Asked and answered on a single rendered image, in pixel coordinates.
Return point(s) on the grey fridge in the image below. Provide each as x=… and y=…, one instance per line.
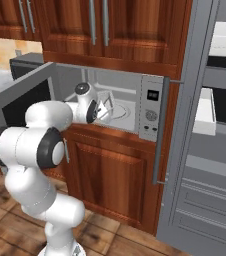
x=211, y=186

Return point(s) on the grey built-in microwave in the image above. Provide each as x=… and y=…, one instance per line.
x=150, y=113

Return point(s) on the dark grey toaster oven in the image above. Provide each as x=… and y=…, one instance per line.
x=28, y=65

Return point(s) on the white fridge bin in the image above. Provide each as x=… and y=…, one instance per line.
x=205, y=115
x=223, y=41

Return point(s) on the glass microwave turntable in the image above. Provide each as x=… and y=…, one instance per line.
x=123, y=111

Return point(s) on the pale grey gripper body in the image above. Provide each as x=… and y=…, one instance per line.
x=107, y=108

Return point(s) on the wooden base cupboard door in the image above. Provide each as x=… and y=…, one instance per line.
x=118, y=176

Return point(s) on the grey fridge door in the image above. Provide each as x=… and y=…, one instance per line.
x=185, y=133

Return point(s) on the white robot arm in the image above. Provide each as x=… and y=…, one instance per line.
x=35, y=146

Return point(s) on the wooden wall cupboard door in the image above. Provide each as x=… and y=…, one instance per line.
x=36, y=18
x=3, y=16
x=141, y=30
x=68, y=26

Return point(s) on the grey wall socket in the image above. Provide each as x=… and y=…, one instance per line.
x=18, y=53

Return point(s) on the grey microwave door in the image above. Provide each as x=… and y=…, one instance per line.
x=18, y=91

